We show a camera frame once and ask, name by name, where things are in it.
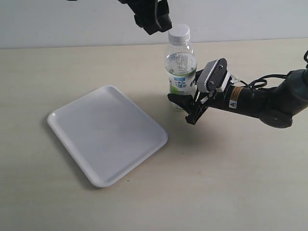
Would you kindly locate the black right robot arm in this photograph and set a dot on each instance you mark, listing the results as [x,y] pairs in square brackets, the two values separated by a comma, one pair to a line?
[273,99]

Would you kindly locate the white rectangular plastic tray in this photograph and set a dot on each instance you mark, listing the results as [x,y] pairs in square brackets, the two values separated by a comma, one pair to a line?
[106,134]

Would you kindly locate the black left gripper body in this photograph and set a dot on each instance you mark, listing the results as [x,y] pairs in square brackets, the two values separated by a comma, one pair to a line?
[147,9]

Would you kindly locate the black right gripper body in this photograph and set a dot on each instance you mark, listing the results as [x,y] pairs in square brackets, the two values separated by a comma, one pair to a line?
[199,106]

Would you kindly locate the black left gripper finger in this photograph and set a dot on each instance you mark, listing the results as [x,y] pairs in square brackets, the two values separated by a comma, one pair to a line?
[164,22]
[151,26]

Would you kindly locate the clear plastic drink bottle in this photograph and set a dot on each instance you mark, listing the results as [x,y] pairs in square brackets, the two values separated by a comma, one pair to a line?
[180,64]

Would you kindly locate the white bottle cap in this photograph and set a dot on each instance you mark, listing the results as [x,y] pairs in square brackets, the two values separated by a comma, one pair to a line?
[179,33]

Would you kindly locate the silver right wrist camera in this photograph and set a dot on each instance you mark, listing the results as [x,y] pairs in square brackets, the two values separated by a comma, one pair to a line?
[212,76]

